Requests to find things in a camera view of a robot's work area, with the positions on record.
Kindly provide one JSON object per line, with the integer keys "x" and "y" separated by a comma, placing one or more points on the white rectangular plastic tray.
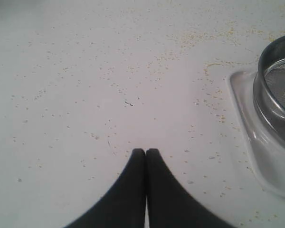
{"x": 266, "y": 152}

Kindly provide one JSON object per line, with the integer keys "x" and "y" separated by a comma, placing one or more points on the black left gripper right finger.
{"x": 169, "y": 205}

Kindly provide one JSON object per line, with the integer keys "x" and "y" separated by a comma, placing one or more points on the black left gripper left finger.
{"x": 123, "y": 206}

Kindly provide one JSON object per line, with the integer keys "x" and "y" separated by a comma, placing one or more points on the round steel mesh sieve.
{"x": 269, "y": 87}

